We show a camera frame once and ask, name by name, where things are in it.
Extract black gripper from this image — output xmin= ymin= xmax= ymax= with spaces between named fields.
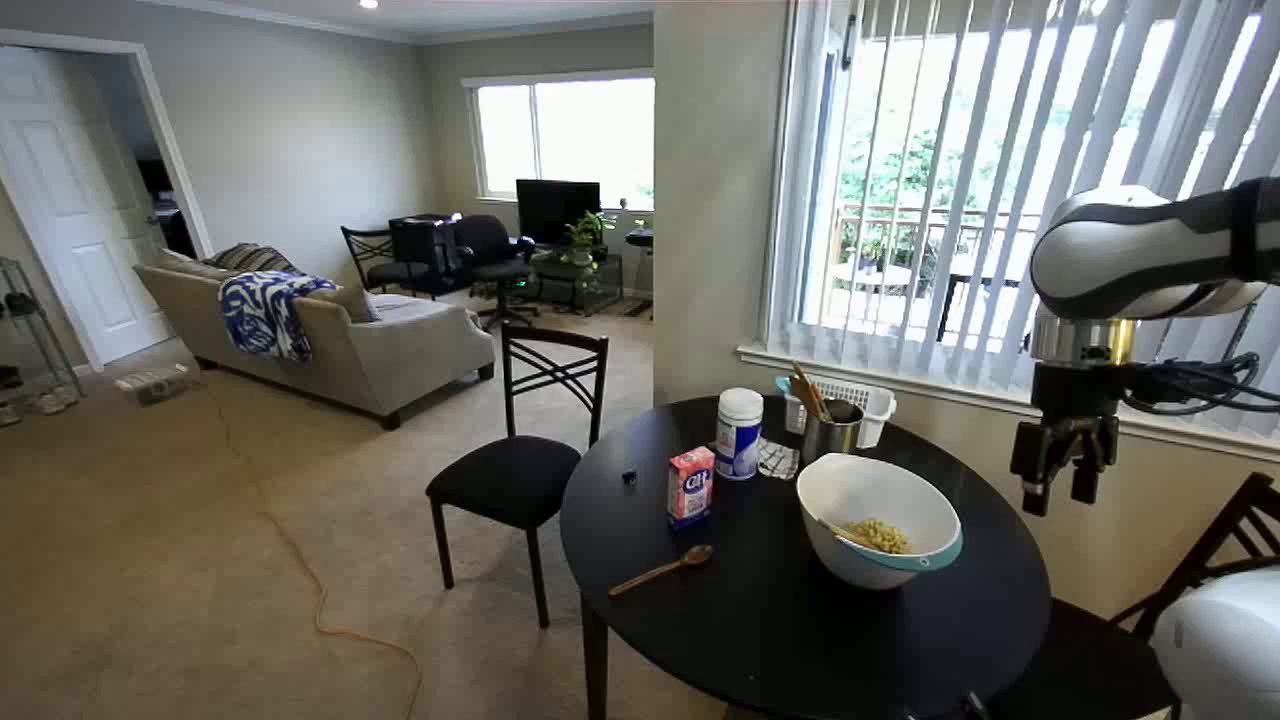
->
xmin=1012 ymin=366 xmax=1121 ymax=516

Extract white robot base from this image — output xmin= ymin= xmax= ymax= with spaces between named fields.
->
xmin=1154 ymin=567 xmax=1280 ymax=720

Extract white interior door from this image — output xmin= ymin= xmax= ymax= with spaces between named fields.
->
xmin=0 ymin=43 xmax=170 ymax=367

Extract blue white blanket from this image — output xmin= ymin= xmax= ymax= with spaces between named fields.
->
xmin=215 ymin=272 xmax=331 ymax=360

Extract black office chair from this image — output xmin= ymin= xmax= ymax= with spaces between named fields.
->
xmin=454 ymin=218 xmax=533 ymax=325

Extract utensils in steel cup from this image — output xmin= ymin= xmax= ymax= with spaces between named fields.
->
xmin=788 ymin=366 xmax=825 ymax=421

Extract wire shoe rack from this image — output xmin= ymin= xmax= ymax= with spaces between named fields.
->
xmin=0 ymin=256 xmax=86 ymax=428

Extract small foil packet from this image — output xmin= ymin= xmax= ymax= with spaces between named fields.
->
xmin=755 ymin=442 xmax=799 ymax=481

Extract white vertical blinds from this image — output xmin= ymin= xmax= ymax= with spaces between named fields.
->
xmin=762 ymin=0 xmax=1280 ymax=393

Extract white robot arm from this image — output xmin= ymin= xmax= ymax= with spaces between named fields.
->
xmin=1008 ymin=175 xmax=1280 ymax=516

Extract white mixing bowl teal rim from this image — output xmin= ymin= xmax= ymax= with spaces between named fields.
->
xmin=798 ymin=451 xmax=965 ymax=594

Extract small sugar carton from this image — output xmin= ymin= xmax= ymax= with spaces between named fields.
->
xmin=668 ymin=443 xmax=715 ymax=534

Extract steel utensil cup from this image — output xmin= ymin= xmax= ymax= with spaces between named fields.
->
xmin=799 ymin=400 xmax=864 ymax=461

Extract round black table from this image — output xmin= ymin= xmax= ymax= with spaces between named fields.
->
xmin=560 ymin=400 xmax=1053 ymax=720

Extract white wipes canister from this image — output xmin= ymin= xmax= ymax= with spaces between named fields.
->
xmin=715 ymin=390 xmax=764 ymax=481

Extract black television monitor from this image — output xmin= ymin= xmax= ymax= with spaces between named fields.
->
xmin=518 ymin=182 xmax=600 ymax=245

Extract black dining chair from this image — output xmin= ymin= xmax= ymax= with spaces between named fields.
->
xmin=424 ymin=325 xmax=610 ymax=625

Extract white plastic basket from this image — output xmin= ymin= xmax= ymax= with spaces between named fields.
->
xmin=775 ymin=378 xmax=895 ymax=451

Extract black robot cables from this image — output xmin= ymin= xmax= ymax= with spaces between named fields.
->
xmin=1121 ymin=348 xmax=1280 ymax=421

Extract macaroni pasta in bowl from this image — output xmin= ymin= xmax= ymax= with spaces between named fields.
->
xmin=841 ymin=521 xmax=914 ymax=556

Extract dark chair near robot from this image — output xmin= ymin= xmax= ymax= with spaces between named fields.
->
xmin=982 ymin=473 xmax=1280 ymax=720

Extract beige sofa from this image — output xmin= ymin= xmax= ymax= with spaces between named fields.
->
xmin=137 ymin=262 xmax=497 ymax=428

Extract wooden spoon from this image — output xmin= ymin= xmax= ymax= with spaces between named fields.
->
xmin=610 ymin=543 xmax=711 ymax=601

